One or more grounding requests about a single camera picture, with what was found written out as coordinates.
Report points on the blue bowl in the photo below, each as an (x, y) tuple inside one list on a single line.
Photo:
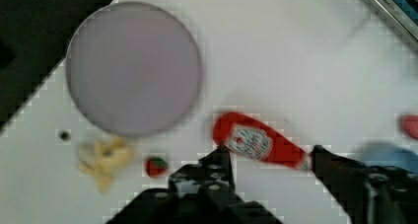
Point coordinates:
[(387, 154)]

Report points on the yellow plush banana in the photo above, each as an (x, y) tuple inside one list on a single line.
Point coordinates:
[(102, 161)]

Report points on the red plush ketchup bottle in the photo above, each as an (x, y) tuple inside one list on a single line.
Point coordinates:
[(251, 138)]

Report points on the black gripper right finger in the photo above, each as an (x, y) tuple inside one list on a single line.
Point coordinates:
[(368, 194)]

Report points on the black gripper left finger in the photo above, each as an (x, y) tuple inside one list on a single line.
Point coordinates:
[(216, 167)]

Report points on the silver toaster oven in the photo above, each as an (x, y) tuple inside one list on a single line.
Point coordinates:
[(402, 14)]

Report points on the red plush strawberry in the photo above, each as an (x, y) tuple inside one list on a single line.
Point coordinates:
[(155, 166)]

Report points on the round grey plate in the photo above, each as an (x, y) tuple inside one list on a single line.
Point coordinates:
[(133, 69)]

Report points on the red plush fruit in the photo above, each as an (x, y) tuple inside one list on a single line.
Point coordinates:
[(409, 125)]

